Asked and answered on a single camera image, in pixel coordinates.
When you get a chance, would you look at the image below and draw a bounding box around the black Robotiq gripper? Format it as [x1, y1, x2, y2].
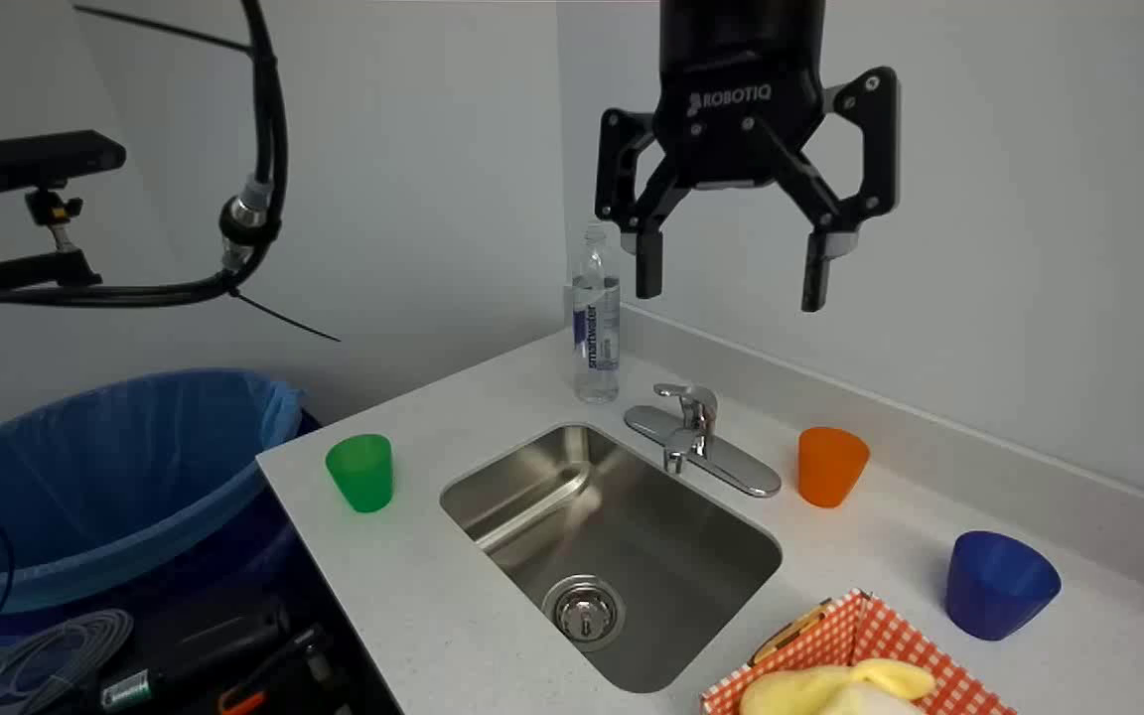
[593, 0, 900, 317]

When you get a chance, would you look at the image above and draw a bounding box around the orange white checkered box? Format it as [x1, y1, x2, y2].
[698, 589, 1016, 715]

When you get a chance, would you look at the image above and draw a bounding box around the clear plastic water bottle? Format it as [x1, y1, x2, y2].
[565, 231, 626, 404]

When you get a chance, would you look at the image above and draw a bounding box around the chrome sink faucet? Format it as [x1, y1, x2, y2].
[620, 383, 786, 505]

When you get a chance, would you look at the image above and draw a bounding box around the orange plastic cup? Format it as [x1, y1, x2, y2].
[795, 420, 873, 514]

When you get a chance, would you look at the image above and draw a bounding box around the stainless steel sink basin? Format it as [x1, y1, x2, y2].
[438, 420, 786, 697]

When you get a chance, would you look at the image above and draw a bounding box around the metal sink drain strainer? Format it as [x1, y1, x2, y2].
[538, 570, 632, 652]

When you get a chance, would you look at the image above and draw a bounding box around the green plastic cup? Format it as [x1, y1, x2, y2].
[321, 431, 395, 517]

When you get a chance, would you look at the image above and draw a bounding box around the blue plastic cup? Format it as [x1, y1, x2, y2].
[941, 529, 1065, 644]

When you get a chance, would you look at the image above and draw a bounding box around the yellow banana plush toy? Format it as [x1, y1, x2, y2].
[737, 656, 941, 715]

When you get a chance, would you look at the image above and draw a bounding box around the black tool case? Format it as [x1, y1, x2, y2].
[95, 591, 365, 715]

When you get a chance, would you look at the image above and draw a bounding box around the trash bin with blue liner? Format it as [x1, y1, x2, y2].
[0, 364, 308, 623]

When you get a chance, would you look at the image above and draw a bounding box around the grey mesh object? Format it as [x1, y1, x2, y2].
[0, 605, 138, 715]

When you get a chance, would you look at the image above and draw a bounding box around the black hanging cable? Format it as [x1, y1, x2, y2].
[68, 0, 344, 347]

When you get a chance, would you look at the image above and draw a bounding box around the black camera bar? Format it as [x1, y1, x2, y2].
[0, 126, 129, 202]

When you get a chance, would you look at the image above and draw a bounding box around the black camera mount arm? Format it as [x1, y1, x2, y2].
[0, 184, 108, 309]

